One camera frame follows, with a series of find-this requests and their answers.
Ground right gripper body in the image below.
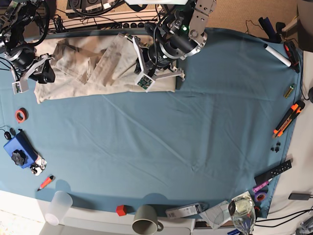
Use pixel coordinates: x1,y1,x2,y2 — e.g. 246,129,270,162
9,48,53,82

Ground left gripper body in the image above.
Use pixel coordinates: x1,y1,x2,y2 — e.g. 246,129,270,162
132,37,185,81

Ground beige T-shirt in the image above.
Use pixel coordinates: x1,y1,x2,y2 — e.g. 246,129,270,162
32,32,177,105

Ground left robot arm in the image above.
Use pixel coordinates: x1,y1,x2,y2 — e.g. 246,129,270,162
133,0,217,81

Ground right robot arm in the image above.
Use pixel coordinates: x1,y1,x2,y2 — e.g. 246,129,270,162
0,0,55,84

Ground black power strip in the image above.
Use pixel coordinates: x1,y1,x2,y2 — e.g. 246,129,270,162
122,21,148,28

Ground red tape roll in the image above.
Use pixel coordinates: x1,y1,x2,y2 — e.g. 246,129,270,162
15,108,28,123

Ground blue box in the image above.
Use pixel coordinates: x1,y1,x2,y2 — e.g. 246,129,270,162
3,132,38,169

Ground small black mouse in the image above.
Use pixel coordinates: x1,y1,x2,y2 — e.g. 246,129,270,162
4,131,12,141

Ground black star knob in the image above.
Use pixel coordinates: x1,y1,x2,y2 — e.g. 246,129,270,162
11,150,26,166

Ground small black white toy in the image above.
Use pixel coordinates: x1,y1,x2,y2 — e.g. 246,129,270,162
30,158,47,176

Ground blue table cloth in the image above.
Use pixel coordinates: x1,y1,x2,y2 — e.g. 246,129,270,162
0,29,302,216

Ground small orange utility knife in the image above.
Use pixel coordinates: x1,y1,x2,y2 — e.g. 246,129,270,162
37,175,54,191

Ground white marker pen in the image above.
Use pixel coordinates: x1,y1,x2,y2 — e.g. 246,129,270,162
263,44,291,67

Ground frosted plastic cup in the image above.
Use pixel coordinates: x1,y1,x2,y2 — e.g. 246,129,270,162
45,191,73,226

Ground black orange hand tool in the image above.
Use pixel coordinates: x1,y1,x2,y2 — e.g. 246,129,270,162
284,40,300,73

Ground green yellow small tool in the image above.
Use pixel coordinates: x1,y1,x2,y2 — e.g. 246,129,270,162
284,84,296,98

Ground red cube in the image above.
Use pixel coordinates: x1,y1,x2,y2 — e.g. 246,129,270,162
115,205,127,216

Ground large orange utility knife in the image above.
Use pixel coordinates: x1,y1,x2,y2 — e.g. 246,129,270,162
272,100,305,139

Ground small black screws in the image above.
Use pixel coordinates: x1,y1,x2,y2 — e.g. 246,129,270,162
270,141,281,153

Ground packaged item with barcode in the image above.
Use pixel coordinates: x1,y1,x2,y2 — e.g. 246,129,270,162
165,202,209,219

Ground grey-green ceramic mug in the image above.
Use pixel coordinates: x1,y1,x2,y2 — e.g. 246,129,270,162
132,205,164,235

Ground black remote control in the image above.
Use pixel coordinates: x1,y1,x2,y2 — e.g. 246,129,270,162
254,160,292,185

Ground purple marker pen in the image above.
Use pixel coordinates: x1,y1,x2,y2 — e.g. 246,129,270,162
252,179,272,193

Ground folded paper sheet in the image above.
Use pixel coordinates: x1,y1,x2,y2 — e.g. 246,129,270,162
200,191,253,229

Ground purple tape roll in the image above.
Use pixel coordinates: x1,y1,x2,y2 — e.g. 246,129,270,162
254,190,267,202

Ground wine glass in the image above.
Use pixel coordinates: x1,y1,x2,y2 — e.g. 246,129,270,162
228,195,256,235

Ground black power adapter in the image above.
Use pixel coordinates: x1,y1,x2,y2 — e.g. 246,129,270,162
288,192,313,201

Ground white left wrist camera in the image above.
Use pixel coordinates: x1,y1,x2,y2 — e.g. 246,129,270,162
135,72,156,93

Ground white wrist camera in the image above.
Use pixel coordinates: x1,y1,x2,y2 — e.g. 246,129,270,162
135,72,156,93
12,80,29,94

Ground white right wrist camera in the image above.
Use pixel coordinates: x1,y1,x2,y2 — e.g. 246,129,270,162
12,80,29,94

